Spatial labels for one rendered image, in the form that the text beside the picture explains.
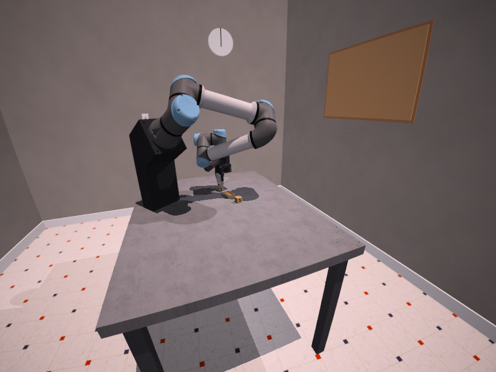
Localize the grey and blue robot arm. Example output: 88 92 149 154
149 75 277 172

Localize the brown rectangular tray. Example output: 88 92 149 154
223 190 235 199

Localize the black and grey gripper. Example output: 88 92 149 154
215 156 231 189

